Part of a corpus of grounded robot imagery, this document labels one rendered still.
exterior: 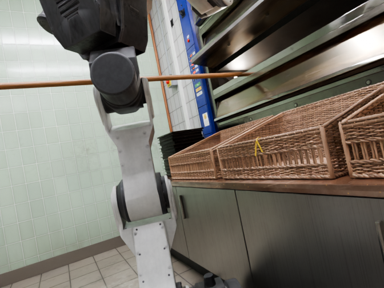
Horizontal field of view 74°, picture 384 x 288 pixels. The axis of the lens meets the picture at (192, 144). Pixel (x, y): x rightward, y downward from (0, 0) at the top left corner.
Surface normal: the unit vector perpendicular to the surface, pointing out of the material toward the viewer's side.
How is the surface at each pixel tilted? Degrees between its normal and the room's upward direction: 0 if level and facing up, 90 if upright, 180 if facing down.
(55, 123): 90
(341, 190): 90
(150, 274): 64
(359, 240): 90
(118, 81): 90
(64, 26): 105
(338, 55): 70
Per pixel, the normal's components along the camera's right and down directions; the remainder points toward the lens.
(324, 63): -0.88, -0.19
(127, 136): 0.11, -0.16
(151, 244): 0.03, -0.49
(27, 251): 0.46, -0.12
